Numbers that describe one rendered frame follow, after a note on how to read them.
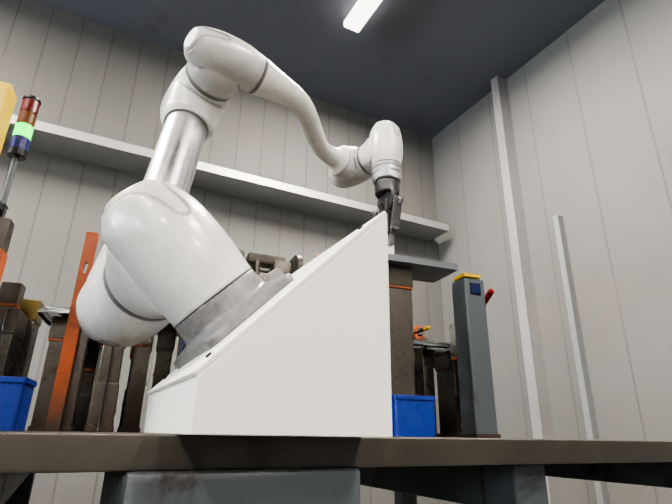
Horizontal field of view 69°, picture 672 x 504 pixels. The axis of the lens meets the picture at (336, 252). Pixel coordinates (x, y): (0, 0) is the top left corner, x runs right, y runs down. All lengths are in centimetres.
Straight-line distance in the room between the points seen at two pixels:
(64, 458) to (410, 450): 45
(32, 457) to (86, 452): 5
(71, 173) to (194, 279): 295
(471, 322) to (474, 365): 12
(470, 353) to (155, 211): 97
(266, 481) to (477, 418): 85
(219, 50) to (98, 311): 66
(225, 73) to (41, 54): 293
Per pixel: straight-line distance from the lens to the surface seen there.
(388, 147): 150
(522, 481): 99
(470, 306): 147
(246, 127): 411
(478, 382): 143
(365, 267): 69
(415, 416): 118
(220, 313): 74
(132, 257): 78
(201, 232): 76
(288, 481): 68
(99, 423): 131
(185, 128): 123
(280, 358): 60
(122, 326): 91
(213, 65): 126
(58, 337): 149
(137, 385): 146
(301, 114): 138
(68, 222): 352
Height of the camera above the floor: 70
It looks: 21 degrees up
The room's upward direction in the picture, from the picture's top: 1 degrees clockwise
